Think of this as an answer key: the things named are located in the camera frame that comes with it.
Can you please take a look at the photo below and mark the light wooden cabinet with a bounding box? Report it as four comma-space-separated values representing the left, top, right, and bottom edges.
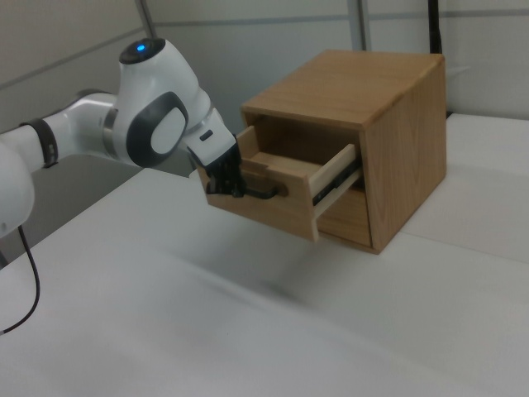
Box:
241, 49, 449, 255

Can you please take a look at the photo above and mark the long black arm cable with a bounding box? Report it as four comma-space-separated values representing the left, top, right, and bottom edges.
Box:
0, 222, 42, 335

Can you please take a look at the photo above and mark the black cable strap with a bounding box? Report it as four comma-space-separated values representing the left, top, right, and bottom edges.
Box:
29, 118, 60, 169

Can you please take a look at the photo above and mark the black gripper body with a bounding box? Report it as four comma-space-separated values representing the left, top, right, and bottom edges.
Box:
196, 141, 243, 184

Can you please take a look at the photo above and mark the black stand pole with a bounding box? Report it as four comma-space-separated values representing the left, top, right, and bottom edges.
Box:
427, 0, 446, 55

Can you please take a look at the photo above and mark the wooden drawer with black handle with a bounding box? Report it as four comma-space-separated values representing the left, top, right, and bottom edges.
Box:
205, 123, 365, 243

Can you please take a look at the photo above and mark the grey partition post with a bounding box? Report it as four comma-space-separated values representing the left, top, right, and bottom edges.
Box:
354, 0, 374, 53
137, 0, 159, 39

